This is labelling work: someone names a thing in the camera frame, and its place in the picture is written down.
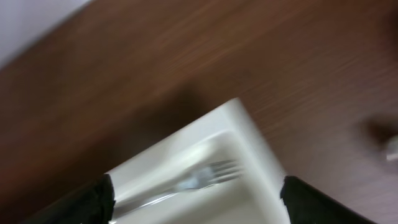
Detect white plastic cutlery tray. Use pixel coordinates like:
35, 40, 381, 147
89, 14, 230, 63
109, 98, 289, 223

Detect steel tablespoon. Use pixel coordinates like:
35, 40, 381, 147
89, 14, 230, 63
386, 136, 398, 161

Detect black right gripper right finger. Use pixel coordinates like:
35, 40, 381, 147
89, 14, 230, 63
280, 175, 374, 224

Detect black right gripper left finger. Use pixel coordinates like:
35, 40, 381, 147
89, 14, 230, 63
21, 174, 116, 224

